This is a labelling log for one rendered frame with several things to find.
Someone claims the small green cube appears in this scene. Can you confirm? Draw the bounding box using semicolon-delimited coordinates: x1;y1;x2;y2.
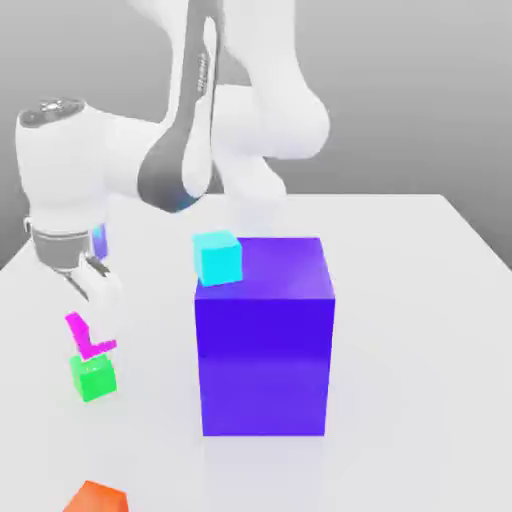
68;353;119;404

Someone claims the small orange cube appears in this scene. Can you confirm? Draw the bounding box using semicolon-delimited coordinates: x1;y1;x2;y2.
61;479;130;512

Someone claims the small purple cube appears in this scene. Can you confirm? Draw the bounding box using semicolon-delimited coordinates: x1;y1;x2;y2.
91;222;110;261

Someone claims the small cyan cube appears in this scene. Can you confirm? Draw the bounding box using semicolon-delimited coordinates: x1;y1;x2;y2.
191;229;244;288

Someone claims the small magenta cube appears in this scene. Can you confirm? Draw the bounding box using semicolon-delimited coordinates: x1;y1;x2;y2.
64;311;118;361

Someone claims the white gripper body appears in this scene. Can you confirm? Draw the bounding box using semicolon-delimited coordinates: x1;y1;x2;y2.
63;260;124;335

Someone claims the large purple box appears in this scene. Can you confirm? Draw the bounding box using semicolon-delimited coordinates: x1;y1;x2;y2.
194;236;337;438

